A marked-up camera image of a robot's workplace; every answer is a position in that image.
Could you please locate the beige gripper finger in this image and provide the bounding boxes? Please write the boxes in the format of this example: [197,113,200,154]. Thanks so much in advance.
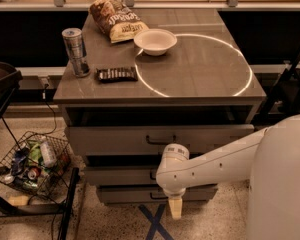
[168,198,183,220]

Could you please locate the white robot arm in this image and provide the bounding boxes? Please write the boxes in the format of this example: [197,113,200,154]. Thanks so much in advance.
[156,114,300,240]

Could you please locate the grey top drawer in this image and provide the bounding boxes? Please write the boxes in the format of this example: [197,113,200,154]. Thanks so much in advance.
[65,124,254,156]

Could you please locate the grey drawer cabinet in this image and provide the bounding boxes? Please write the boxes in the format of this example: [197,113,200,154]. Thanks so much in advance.
[52,7,267,206]

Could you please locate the clear plastic bottle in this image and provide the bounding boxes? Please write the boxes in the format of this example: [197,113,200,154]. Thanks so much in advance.
[40,136,57,168]

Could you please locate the red soda can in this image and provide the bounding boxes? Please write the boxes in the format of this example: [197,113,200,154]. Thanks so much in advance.
[27,167,41,180]

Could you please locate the black office chair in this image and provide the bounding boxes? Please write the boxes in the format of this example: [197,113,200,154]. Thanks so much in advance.
[256,51,300,123]

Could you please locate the white bowl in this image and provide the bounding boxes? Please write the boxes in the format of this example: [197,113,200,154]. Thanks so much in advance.
[134,29,177,56]

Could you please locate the brown chips bag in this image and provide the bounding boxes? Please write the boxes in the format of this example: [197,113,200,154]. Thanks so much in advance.
[89,0,148,43]

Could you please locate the silver drink can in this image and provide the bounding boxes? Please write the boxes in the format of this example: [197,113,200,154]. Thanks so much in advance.
[62,28,90,77]

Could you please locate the black cart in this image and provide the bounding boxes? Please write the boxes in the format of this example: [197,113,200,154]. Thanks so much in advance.
[0,62,80,240]

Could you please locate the wire basket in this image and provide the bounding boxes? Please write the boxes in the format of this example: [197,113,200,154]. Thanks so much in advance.
[0,132,71,196]

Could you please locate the black power cable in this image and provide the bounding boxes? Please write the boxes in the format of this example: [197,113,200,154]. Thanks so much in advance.
[29,82,59,138]

